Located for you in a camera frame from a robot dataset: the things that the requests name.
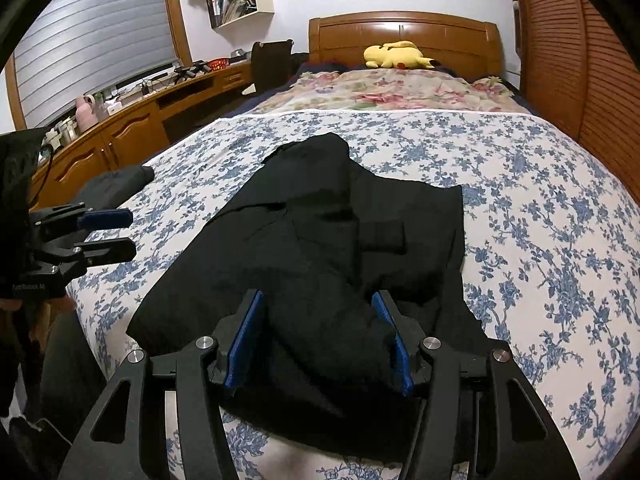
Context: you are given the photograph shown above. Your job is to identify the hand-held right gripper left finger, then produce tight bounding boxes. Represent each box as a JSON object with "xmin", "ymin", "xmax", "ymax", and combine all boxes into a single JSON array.
[{"xmin": 57, "ymin": 289, "xmax": 265, "ymax": 480}]

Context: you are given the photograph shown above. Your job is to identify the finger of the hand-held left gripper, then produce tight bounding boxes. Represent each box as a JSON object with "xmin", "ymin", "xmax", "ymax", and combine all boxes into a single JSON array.
[
  {"xmin": 75, "ymin": 237, "xmax": 137, "ymax": 267},
  {"xmin": 80, "ymin": 208, "xmax": 134, "ymax": 232}
]

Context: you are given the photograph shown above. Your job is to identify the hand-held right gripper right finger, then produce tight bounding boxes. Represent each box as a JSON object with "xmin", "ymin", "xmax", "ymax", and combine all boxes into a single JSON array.
[{"xmin": 371, "ymin": 290, "xmax": 581, "ymax": 480}]

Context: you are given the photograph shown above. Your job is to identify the black coat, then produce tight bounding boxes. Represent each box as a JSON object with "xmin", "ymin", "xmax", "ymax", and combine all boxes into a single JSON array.
[{"xmin": 126, "ymin": 132, "xmax": 512, "ymax": 463}]

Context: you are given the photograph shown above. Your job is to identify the dark grey cloth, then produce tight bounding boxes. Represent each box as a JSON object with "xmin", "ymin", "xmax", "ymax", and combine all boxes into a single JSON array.
[{"xmin": 74, "ymin": 165, "xmax": 156, "ymax": 211}]

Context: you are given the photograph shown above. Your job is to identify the wooden desk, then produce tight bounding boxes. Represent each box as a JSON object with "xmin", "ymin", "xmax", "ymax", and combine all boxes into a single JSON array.
[{"xmin": 30, "ymin": 57, "xmax": 253, "ymax": 211}]

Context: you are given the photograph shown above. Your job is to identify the pink bottle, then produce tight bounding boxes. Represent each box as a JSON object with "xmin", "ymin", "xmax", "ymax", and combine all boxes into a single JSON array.
[{"xmin": 75, "ymin": 94, "xmax": 99, "ymax": 134}]

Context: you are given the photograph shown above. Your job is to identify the person's dark trousers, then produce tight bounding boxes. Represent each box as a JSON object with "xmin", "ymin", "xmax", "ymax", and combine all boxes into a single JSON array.
[{"xmin": 39, "ymin": 310, "xmax": 108, "ymax": 438}]

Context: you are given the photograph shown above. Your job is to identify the grey window blind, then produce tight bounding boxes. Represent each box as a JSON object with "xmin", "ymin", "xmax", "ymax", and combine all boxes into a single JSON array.
[{"xmin": 14, "ymin": 0, "xmax": 182, "ymax": 129}]

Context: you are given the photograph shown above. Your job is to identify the bed with floral blue sheet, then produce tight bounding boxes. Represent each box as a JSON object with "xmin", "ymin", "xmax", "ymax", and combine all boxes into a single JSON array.
[{"xmin": 65, "ymin": 109, "xmax": 636, "ymax": 480}]

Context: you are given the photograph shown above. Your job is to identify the dark chair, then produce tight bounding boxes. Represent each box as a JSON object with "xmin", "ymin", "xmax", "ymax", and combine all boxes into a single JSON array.
[{"xmin": 250, "ymin": 39, "xmax": 311, "ymax": 97}]

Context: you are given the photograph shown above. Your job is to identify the pink floral quilt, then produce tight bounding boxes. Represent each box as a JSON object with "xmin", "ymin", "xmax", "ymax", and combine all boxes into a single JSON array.
[{"xmin": 245, "ymin": 69, "xmax": 538, "ymax": 116}]

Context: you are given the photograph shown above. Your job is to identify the wooden headboard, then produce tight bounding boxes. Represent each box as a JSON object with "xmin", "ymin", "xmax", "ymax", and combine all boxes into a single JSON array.
[{"xmin": 307, "ymin": 11, "xmax": 505, "ymax": 83}]

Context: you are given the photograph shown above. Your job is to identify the yellow plush toy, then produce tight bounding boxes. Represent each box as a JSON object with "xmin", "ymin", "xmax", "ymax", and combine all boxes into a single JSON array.
[{"xmin": 363, "ymin": 40, "xmax": 442, "ymax": 71}]

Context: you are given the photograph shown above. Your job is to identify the wooden louvered wardrobe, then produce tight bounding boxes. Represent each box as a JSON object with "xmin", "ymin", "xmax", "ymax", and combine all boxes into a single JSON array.
[{"xmin": 505, "ymin": 0, "xmax": 640, "ymax": 206}]

